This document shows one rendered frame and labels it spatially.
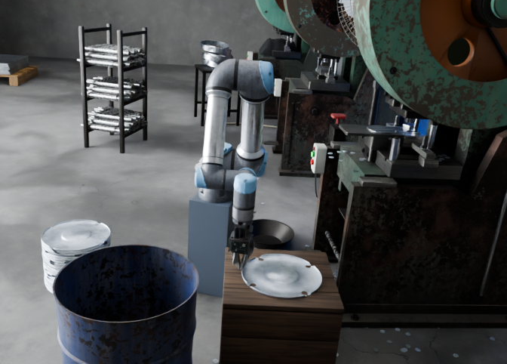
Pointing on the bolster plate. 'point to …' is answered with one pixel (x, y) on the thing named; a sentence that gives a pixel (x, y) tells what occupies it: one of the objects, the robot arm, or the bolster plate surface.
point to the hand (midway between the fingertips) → (240, 264)
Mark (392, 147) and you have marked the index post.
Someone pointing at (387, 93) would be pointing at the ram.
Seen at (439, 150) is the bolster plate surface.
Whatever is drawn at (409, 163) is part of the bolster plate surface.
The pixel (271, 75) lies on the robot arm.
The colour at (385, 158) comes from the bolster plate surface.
